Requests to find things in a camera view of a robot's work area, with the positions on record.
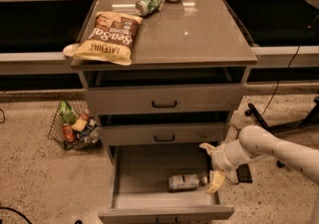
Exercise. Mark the white round disc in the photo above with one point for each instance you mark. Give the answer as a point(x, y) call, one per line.
point(69, 50)

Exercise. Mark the black wheeled stand base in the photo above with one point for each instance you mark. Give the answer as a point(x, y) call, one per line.
point(311, 119)

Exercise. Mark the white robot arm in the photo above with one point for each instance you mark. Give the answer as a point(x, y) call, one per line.
point(255, 143)

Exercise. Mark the grey drawer cabinet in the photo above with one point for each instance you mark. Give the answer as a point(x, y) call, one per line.
point(185, 42)

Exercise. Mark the yellow bottle in basket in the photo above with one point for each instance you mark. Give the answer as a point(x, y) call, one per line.
point(81, 122)

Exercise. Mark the grey top drawer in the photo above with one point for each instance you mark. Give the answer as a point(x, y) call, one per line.
point(135, 99)

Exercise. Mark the grey middle drawer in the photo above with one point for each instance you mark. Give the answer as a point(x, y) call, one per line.
point(171, 127)

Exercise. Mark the grey drawer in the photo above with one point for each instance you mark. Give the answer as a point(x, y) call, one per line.
point(140, 186)
point(171, 127)
point(135, 99)

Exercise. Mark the green soda can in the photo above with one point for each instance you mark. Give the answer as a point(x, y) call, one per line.
point(146, 7)

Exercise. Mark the black wire basket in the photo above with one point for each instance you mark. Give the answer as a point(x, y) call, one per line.
point(87, 139)

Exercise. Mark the grey bottom drawer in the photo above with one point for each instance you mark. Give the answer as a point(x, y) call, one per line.
point(140, 186)

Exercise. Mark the brown yellow chip bag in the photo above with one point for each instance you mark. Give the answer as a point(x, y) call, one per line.
point(112, 39)

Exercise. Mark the black foot pedal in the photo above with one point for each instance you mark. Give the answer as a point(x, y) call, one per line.
point(244, 174)

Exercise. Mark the green snack bag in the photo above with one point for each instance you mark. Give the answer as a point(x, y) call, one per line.
point(67, 113)

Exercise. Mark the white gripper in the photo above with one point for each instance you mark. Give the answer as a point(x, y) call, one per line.
point(219, 158)

